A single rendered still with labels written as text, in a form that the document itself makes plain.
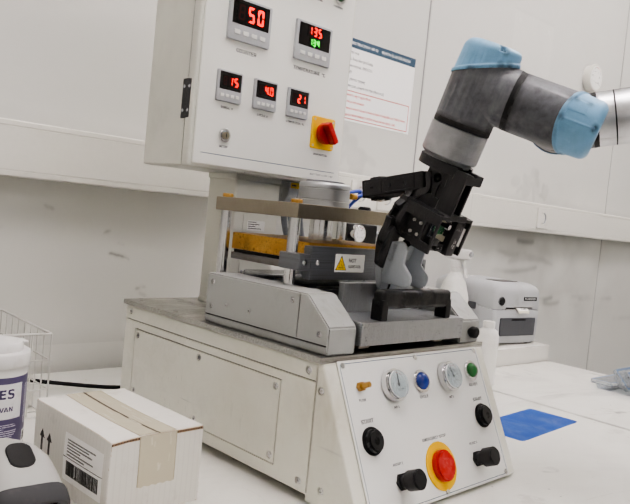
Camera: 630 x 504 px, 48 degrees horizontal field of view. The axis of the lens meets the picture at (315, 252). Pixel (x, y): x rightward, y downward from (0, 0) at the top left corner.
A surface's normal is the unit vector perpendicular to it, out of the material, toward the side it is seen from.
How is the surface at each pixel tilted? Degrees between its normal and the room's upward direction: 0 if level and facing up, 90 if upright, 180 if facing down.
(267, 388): 90
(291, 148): 90
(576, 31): 90
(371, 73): 90
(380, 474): 65
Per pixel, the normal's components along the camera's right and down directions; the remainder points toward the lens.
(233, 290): -0.71, -0.04
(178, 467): 0.73, 0.10
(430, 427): 0.67, -0.33
